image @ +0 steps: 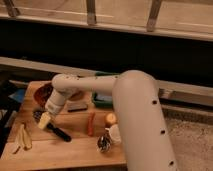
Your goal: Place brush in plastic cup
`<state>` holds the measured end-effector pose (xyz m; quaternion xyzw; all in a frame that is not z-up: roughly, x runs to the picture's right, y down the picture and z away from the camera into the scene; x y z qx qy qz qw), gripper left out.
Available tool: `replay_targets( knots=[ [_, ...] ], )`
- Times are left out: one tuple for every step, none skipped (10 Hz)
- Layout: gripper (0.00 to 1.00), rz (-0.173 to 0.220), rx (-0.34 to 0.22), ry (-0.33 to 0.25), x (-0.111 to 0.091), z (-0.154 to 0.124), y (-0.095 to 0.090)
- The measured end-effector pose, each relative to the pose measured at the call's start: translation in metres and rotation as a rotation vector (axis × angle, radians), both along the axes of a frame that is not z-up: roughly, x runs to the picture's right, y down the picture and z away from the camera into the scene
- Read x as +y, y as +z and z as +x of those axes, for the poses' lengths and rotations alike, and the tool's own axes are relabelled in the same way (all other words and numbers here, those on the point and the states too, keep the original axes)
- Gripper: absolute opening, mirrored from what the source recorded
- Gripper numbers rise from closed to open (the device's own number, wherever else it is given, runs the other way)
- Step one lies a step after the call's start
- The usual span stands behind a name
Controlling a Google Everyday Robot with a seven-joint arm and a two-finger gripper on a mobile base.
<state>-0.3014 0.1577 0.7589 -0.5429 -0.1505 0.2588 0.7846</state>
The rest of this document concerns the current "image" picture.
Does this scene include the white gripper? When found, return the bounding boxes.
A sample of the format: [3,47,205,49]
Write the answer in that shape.
[38,90,68,129]

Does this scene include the black handled brush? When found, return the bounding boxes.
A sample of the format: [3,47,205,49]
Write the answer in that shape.
[33,110,71,142]

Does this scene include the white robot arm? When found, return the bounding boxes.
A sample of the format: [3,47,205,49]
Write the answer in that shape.
[45,70,179,171]

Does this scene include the clear plastic cup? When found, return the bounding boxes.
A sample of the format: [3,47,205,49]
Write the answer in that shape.
[108,124,121,144]

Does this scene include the dark red bowl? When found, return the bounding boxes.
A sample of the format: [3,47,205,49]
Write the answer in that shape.
[33,83,53,107]

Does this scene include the grey rectangular block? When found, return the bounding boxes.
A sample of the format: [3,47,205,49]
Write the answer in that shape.
[67,102,88,112]

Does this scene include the blue object at left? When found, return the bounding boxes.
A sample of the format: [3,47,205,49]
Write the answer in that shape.
[10,89,26,103]

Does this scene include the wooden cutting board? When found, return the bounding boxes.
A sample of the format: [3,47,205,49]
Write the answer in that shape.
[0,81,126,171]

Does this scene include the green tray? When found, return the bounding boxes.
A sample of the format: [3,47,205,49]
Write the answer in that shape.
[91,71,118,109]

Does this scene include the yellow round fruit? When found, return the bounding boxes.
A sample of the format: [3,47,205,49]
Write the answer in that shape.
[105,113,117,127]

